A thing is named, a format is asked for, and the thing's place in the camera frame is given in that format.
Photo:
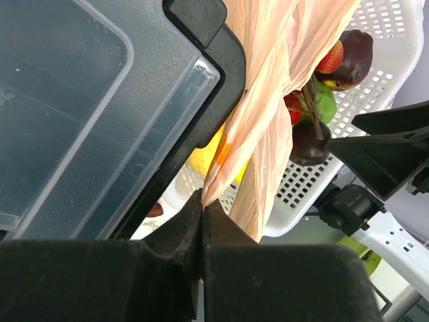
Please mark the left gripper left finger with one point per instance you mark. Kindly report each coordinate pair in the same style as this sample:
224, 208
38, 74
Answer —
152, 279

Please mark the yellow fake lemon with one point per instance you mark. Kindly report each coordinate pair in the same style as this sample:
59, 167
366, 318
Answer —
207, 157

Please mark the green fake fruit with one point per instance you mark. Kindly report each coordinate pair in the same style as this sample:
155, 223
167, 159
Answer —
326, 104

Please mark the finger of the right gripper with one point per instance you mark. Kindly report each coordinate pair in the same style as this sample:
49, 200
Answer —
398, 120
384, 163

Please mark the orange plastic bag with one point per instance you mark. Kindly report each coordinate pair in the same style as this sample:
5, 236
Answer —
283, 42

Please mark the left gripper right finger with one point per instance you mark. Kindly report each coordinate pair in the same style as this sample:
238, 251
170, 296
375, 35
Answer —
247, 281

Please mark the black plastic toolbox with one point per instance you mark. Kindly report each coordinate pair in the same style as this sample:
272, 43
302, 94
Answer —
102, 102

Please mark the brown metal faucet tap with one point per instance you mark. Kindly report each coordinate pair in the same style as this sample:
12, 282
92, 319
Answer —
156, 211

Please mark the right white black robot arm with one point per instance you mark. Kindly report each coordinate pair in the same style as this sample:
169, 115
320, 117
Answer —
357, 212

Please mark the green emergency stop box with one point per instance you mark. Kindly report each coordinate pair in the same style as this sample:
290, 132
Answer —
370, 259

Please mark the dark fake cherry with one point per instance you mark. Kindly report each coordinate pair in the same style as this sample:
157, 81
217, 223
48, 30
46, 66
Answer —
307, 149

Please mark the dark red fake plum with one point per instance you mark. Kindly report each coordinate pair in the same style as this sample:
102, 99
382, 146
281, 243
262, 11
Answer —
348, 62

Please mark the red fake cherry tomatoes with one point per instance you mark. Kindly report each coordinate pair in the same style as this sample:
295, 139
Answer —
296, 101

